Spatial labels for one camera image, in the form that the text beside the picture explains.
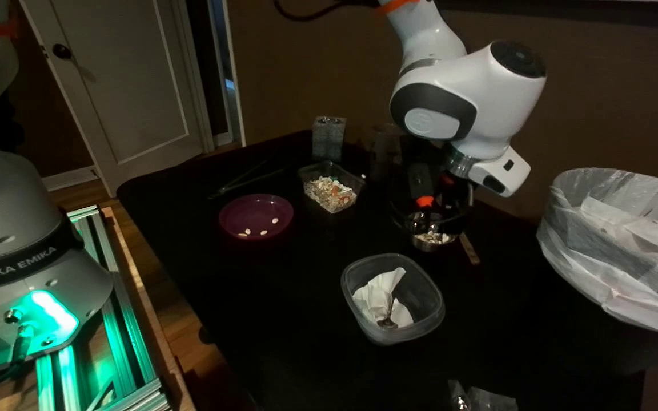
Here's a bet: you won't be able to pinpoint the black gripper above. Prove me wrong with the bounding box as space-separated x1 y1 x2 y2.
402 145 478 237

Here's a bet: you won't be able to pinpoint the purple round lid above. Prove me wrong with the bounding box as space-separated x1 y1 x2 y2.
217 193 296 244

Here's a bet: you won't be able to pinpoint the wooden spoon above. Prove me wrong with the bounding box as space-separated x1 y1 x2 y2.
457 231 483 268

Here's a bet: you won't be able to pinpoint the dark drinking glass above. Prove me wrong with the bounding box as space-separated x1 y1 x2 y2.
367 123 408 188

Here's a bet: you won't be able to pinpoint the clear plastic container with seeds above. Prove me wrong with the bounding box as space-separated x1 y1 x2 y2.
296 161 367 217

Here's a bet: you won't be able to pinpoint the patterned tissue box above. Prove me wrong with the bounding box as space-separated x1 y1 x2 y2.
310 115 346 162

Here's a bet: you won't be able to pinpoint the metal tongs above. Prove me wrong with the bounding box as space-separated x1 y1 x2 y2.
207 158 293 202

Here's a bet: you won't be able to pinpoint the white door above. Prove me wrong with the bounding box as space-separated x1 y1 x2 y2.
17 0 218 196

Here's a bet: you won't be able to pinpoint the black cable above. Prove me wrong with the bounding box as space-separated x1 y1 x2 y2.
272 0 383 24

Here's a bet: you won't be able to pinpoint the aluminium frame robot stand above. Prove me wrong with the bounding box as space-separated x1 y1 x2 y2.
0 203 187 411

